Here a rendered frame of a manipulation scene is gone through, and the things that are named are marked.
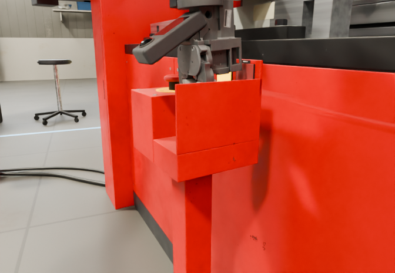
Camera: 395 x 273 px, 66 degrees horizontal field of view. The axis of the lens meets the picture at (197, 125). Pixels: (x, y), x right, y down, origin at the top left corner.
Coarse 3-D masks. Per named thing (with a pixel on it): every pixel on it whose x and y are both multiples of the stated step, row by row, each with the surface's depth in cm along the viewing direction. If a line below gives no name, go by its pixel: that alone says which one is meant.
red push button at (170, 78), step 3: (168, 75) 58; (171, 75) 58; (174, 75) 57; (177, 75) 58; (165, 78) 58; (168, 78) 57; (171, 78) 57; (174, 78) 57; (177, 78) 57; (168, 81) 57; (171, 81) 57; (174, 81) 57; (177, 81) 57; (171, 84) 58; (174, 84) 58; (171, 87) 58; (174, 87) 58
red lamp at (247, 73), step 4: (244, 64) 53; (248, 64) 52; (252, 64) 51; (244, 68) 53; (248, 68) 52; (252, 68) 51; (236, 72) 55; (240, 72) 54; (244, 72) 53; (248, 72) 52; (252, 72) 52; (236, 76) 55; (240, 76) 54; (244, 76) 54; (248, 76) 53; (252, 76) 52
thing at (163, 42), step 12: (192, 12) 46; (180, 24) 44; (192, 24) 45; (204, 24) 46; (156, 36) 45; (168, 36) 43; (180, 36) 44; (144, 48) 43; (156, 48) 43; (168, 48) 44; (144, 60) 44; (156, 60) 43
